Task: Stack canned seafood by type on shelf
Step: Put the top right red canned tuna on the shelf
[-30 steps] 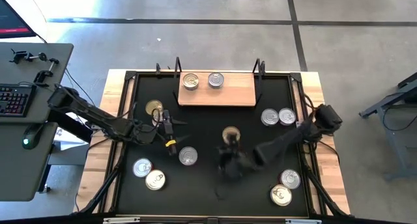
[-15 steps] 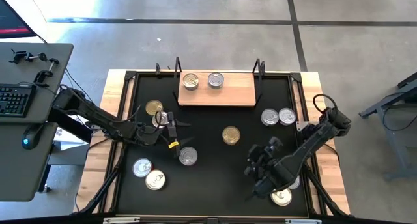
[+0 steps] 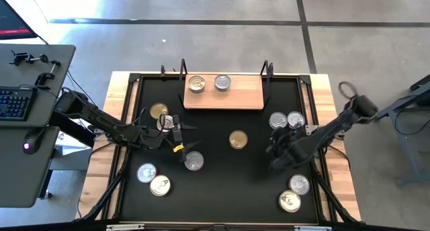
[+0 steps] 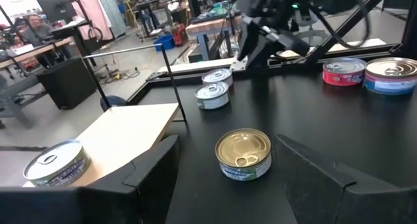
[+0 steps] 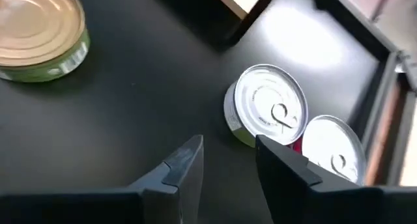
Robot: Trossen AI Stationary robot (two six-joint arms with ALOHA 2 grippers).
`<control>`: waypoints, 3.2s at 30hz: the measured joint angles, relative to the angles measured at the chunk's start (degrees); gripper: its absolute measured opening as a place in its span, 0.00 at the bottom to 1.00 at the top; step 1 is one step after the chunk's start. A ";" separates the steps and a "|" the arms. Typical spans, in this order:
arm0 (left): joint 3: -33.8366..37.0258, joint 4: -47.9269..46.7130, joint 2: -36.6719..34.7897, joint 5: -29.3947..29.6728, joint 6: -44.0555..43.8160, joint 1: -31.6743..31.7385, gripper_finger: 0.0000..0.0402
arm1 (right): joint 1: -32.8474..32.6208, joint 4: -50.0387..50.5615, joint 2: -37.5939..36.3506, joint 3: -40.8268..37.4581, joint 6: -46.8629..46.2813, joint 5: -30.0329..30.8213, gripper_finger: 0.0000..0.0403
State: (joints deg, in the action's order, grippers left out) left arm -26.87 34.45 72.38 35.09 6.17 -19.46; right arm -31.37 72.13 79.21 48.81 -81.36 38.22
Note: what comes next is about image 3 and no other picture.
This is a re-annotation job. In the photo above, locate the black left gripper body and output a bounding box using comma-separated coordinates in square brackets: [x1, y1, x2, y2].
[144, 114, 189, 163]

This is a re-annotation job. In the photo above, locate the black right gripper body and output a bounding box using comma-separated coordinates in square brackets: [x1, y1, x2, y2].
[278, 126, 320, 167]

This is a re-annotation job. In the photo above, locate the red label tuna can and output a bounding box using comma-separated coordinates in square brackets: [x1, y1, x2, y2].
[184, 150, 204, 172]
[214, 74, 232, 92]
[136, 162, 158, 184]
[287, 111, 306, 130]

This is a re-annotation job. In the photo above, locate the blue label tuna can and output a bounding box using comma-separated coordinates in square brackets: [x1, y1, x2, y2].
[288, 174, 311, 196]
[268, 111, 288, 130]
[156, 113, 175, 132]
[187, 75, 206, 94]

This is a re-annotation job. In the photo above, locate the green label tuna can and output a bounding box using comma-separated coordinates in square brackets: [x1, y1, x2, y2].
[149, 102, 169, 120]
[228, 130, 249, 150]
[278, 189, 302, 214]
[149, 175, 171, 197]

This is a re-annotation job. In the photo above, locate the black table mat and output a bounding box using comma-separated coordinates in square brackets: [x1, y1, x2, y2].
[120, 75, 319, 224]

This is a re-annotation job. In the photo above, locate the black diagonal support strut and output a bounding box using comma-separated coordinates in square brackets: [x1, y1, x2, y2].
[76, 169, 126, 222]
[310, 163, 359, 224]

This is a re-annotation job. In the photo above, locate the black desk support bar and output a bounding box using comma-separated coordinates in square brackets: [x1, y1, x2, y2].
[49, 109, 97, 148]

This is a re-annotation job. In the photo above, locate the grey metal stand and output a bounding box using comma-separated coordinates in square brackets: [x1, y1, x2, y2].
[369, 74, 430, 187]

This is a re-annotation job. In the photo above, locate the black computer mouse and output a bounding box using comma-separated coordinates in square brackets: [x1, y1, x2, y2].
[21, 128, 46, 155]

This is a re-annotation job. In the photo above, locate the grey desk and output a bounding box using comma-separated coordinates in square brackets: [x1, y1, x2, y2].
[0, 44, 77, 209]

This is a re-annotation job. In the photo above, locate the black backlit keyboard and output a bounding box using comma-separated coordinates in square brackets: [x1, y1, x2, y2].
[0, 85, 38, 122]

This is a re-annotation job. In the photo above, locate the black computer monitor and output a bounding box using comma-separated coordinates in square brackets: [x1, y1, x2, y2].
[0, 0, 38, 41]

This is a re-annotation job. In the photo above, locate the black metal table frame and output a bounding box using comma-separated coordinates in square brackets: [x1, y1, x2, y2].
[100, 72, 339, 225]

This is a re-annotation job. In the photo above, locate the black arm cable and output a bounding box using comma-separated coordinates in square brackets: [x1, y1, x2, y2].
[337, 81, 358, 99]

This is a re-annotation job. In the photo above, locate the silver metal bracket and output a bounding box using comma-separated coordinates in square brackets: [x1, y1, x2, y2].
[105, 223, 146, 231]
[294, 225, 333, 231]

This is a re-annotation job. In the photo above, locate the black floor cable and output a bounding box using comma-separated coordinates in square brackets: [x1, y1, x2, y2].
[393, 105, 430, 136]

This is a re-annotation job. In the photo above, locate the black desk clamp mount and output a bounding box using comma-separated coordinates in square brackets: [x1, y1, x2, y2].
[34, 58, 62, 88]
[9, 50, 50, 66]

